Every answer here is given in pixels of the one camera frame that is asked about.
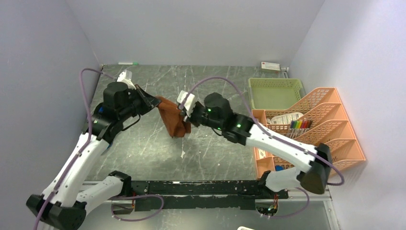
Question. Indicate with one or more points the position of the orange file organizer rack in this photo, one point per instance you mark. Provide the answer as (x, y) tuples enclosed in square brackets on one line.
[(330, 125)]

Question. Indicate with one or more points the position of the green plastic basket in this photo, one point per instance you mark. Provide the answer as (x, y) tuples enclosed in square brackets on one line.
[(274, 93)]

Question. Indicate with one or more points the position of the coloured marker set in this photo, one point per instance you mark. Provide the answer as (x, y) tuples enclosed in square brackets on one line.
[(301, 124)]

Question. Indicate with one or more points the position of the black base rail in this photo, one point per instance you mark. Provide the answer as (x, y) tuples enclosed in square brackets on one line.
[(242, 194)]

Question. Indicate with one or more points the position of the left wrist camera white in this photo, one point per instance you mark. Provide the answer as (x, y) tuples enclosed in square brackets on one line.
[(126, 77)]

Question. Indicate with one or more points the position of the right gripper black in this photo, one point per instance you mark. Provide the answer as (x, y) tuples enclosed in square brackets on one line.
[(192, 117)]

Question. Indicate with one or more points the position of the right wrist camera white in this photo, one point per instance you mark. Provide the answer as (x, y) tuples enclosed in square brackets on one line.
[(186, 102)]

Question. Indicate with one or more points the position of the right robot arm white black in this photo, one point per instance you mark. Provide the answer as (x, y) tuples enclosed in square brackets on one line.
[(311, 164)]

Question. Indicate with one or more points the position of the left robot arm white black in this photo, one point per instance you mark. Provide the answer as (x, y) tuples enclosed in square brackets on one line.
[(62, 206)]

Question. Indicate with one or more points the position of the brown towel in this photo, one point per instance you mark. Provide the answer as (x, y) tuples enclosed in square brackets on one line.
[(170, 115)]

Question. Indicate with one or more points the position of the white green marker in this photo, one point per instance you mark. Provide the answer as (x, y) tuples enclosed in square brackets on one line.
[(127, 63)]

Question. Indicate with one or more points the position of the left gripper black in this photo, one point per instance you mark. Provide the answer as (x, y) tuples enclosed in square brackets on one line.
[(148, 102)]

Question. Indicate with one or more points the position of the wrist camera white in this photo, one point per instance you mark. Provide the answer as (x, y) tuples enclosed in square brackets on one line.
[(186, 102), (126, 77)]

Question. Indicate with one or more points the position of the white red box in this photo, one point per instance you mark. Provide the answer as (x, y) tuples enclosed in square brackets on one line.
[(269, 66)]

